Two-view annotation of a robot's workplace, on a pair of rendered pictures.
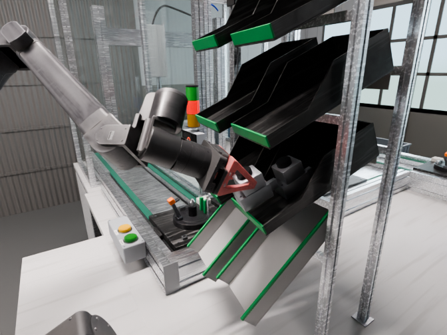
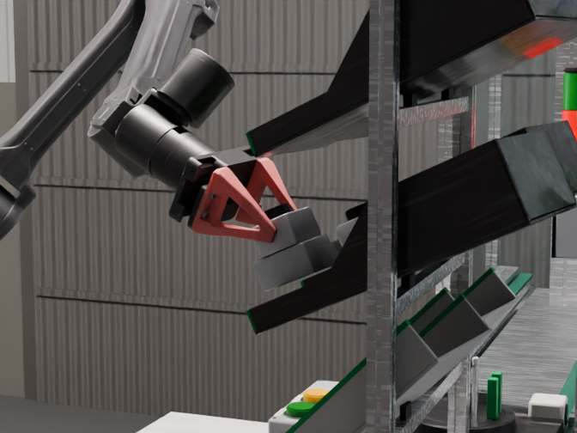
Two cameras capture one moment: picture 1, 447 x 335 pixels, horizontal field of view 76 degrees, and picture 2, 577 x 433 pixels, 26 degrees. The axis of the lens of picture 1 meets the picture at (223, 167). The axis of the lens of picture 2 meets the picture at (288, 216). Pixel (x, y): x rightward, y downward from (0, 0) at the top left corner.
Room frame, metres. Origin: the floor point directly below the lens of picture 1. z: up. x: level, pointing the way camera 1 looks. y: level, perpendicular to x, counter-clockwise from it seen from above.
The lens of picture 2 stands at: (-0.21, -0.96, 1.44)
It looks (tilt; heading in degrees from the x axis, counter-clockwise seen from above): 8 degrees down; 52
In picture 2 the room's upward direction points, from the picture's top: straight up
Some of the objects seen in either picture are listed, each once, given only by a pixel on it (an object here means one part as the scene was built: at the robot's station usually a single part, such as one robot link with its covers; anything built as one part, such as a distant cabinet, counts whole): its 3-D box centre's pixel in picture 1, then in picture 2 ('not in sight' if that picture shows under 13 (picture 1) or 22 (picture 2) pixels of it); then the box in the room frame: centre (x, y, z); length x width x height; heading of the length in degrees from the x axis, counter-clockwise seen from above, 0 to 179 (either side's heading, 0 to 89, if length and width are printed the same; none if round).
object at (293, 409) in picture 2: (130, 238); (300, 412); (0.79, 0.30, 0.96); 0.04 x 0.04 x 0.02
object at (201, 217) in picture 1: (193, 217); (458, 418); (0.89, 0.11, 0.98); 0.14 x 0.14 x 0.02
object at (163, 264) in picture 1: (129, 215); not in sight; (1.04, 0.39, 0.91); 0.89 x 0.06 x 0.11; 33
